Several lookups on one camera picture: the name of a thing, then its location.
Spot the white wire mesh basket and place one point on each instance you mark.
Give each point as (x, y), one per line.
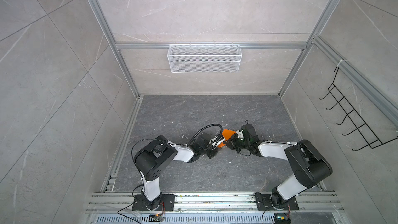
(204, 58)

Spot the aluminium mounting rail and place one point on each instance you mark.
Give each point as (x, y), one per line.
(179, 202)

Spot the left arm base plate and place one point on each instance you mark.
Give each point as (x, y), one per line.
(162, 202)

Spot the black wire hook rack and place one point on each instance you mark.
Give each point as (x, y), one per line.
(352, 115)

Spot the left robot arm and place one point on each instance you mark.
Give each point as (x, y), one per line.
(155, 157)

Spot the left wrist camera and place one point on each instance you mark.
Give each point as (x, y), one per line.
(206, 140)

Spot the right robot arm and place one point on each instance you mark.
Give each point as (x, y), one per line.
(309, 167)

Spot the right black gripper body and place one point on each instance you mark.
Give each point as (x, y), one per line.
(238, 143)

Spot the white vented cable duct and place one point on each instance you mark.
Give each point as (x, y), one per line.
(189, 218)

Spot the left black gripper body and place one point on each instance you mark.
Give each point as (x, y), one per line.
(213, 152)

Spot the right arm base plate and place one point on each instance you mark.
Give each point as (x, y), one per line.
(274, 202)

